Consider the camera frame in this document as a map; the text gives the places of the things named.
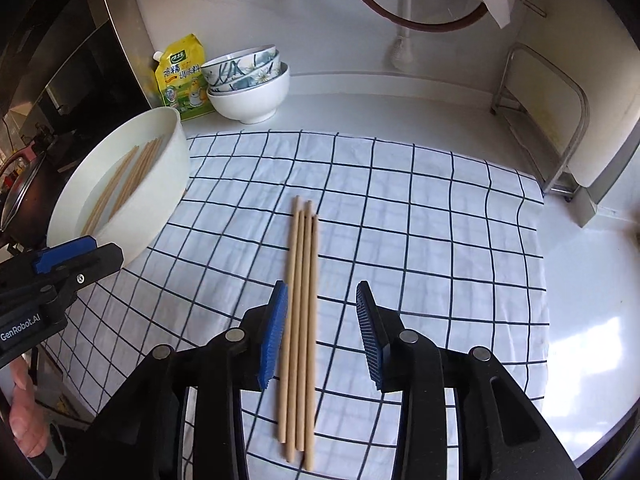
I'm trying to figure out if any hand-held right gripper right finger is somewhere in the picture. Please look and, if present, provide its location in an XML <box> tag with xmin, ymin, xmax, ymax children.
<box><xmin>355</xmin><ymin>281</ymin><xmax>583</xmax><ymax>480</ymax></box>

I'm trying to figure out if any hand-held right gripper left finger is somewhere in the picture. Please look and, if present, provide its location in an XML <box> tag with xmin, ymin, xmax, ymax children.
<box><xmin>55</xmin><ymin>280</ymin><xmax>290</xmax><ymax>480</ymax></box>

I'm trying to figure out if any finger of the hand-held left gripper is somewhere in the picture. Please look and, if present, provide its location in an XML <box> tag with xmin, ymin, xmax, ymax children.
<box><xmin>0</xmin><ymin>236</ymin><xmax>99</xmax><ymax>286</ymax></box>
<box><xmin>0</xmin><ymin>242</ymin><xmax>125</xmax><ymax>306</ymax></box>

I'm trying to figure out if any long wooden chopstick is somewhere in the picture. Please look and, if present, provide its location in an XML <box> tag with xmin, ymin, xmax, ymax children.
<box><xmin>284</xmin><ymin>209</ymin><xmax>307</xmax><ymax>462</ymax></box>
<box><xmin>276</xmin><ymin>195</ymin><xmax>302</xmax><ymax>446</ymax></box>
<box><xmin>302</xmin><ymin>214</ymin><xmax>321</xmax><ymax>472</ymax></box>
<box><xmin>295</xmin><ymin>200</ymin><xmax>315</xmax><ymax>452</ymax></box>

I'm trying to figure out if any bundle of wooden chopsticks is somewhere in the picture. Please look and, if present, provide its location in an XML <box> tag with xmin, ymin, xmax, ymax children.
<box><xmin>80</xmin><ymin>136</ymin><xmax>165</xmax><ymax>237</ymax></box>

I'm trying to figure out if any white plastic basin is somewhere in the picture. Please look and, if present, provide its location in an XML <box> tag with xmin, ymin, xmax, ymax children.
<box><xmin>46</xmin><ymin>106</ymin><xmax>191</xmax><ymax>268</ymax></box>

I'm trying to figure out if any person's left hand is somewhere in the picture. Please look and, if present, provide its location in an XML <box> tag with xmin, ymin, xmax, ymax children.
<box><xmin>7</xmin><ymin>357</ymin><xmax>51</xmax><ymax>459</ymax></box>

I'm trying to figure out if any dark wok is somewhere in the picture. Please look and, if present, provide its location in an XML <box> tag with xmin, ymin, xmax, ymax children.
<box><xmin>0</xmin><ymin>147</ymin><xmax>76</xmax><ymax>247</ymax></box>

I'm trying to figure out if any white checkered cloth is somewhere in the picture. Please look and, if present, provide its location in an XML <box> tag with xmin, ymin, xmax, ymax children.
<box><xmin>37</xmin><ymin>130</ymin><xmax>548</xmax><ymax>480</ymax></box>

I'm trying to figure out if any yellow seasoning packet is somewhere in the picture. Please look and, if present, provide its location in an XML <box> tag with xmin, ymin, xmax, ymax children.
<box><xmin>152</xmin><ymin>34</ymin><xmax>210</xmax><ymax>122</ymax></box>

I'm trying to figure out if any black range hood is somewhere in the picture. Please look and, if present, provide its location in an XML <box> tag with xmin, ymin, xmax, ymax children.
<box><xmin>0</xmin><ymin>0</ymin><xmax>151</xmax><ymax>143</ymax></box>

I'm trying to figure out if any large white bowl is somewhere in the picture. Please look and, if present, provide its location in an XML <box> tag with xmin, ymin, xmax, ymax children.
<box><xmin>206</xmin><ymin>62</ymin><xmax>291</xmax><ymax>125</ymax></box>

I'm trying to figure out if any floral patterned bowl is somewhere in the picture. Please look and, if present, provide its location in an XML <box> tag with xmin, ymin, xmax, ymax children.
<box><xmin>201</xmin><ymin>46</ymin><xmax>278</xmax><ymax>83</ymax></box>
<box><xmin>205</xmin><ymin>52</ymin><xmax>282</xmax><ymax>93</ymax></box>

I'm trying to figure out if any grey board stand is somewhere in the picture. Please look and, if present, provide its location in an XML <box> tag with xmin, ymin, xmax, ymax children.
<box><xmin>565</xmin><ymin>180</ymin><xmax>623</xmax><ymax>229</ymax></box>

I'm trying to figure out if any metal cutting board rack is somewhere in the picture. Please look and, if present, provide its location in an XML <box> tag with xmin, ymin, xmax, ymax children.
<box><xmin>490</xmin><ymin>42</ymin><xmax>592</xmax><ymax>204</ymax></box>

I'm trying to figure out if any cream cutting board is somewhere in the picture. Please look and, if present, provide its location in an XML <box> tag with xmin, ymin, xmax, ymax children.
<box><xmin>520</xmin><ymin>25</ymin><xmax>640</xmax><ymax>201</ymax></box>

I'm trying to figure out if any white corrugated pipe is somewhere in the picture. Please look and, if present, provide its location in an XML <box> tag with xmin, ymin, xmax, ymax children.
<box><xmin>390</xmin><ymin>0</ymin><xmax>417</xmax><ymax>69</ymax></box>

